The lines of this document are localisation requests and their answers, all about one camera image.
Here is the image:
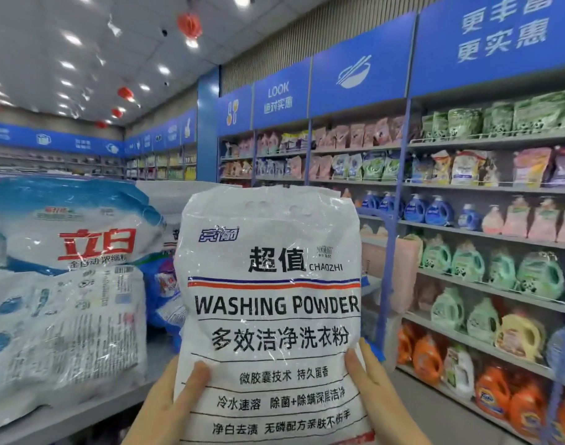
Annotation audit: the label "large red paper lantern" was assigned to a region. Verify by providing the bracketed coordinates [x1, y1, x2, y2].
[177, 12, 204, 43]

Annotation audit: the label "blue pillar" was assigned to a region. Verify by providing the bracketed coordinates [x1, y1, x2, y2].
[197, 67, 221, 186]

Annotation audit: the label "wall shelf of detergent bottles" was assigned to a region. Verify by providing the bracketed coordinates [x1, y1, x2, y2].
[129, 88, 565, 445]

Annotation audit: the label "blue wall sign band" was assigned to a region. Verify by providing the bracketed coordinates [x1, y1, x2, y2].
[0, 120, 126, 158]

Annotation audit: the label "rows of small red lanterns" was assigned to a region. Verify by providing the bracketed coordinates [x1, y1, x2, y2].
[0, 83, 137, 130]

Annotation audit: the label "blue wall shelving unit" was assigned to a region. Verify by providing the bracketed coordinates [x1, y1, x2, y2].
[125, 0, 565, 445]

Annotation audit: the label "person's right hand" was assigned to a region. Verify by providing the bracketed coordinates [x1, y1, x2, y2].
[345, 338, 434, 445]

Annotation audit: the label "person's left hand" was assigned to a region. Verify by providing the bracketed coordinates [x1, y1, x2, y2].
[123, 359, 212, 445]

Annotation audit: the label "rows of round ceiling lights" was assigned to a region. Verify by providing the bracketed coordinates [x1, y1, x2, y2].
[0, 0, 256, 117]

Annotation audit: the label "grey metal shelf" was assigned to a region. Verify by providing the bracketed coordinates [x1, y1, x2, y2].
[0, 338, 177, 445]

